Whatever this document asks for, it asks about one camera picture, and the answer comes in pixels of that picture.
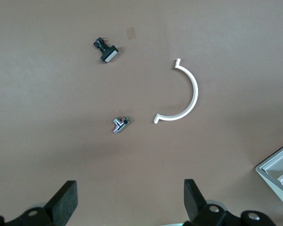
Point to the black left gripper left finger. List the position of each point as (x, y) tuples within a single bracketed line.
[(61, 207)]

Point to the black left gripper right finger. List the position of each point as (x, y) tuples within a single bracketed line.
[(193, 200)]

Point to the black button white square cap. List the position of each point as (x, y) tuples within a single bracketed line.
[(108, 53)]

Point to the white semicircular plastic arc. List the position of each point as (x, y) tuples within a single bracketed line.
[(195, 89)]

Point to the clear tape patch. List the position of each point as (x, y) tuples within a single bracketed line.
[(131, 33)]

